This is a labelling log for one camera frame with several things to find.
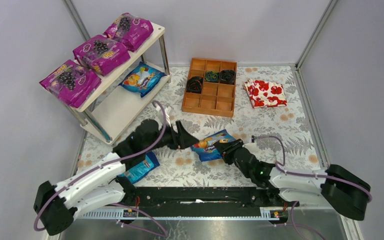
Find blue candy bag underneath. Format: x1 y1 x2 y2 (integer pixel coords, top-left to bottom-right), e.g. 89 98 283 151
190 129 236 162

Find teal blue snack bag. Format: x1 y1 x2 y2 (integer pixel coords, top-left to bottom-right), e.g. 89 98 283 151
119 152 160 184

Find blue fruit candy bag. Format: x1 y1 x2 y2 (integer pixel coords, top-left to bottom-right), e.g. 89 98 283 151
119 61 167 98

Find purple grape candy bag front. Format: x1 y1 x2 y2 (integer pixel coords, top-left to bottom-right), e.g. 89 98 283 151
72 34 131 76

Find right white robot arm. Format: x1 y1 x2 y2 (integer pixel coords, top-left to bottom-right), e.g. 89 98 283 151
214 139 372 221

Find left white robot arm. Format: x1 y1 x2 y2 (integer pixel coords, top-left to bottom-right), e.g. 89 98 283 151
33 119 199 236

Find white two-tier shelf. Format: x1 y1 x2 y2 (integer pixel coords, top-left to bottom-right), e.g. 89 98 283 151
42 19 172 147

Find purple grape candy bag stack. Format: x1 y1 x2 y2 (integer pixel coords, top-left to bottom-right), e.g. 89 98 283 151
39 59 101 108

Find floral table mat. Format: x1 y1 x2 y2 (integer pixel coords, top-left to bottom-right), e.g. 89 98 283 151
73 65 328 188

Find orange wooden compartment tray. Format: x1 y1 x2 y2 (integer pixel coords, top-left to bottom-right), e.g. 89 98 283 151
181 57 237 118

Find black rolled item left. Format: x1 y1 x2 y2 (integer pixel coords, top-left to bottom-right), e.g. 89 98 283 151
185 76 204 94

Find black rolled item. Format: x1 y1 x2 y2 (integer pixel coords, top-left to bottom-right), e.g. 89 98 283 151
219 69 236 85
185 76 204 94

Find dark green rolled item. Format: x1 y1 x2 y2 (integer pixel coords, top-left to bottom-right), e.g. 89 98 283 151
204 71 220 83

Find red floral folded cloth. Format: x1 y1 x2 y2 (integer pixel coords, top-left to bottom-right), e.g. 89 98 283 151
242 79 288 109

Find black rolled item right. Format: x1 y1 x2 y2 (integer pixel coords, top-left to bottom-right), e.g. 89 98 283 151
219 69 236 85

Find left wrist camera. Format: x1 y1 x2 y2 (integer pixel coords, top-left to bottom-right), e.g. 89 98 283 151
161 105 173 126

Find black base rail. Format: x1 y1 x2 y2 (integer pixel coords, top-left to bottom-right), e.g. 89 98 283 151
117 186 293 218

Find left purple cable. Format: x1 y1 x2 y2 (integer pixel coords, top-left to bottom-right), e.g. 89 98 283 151
33 100 170 239

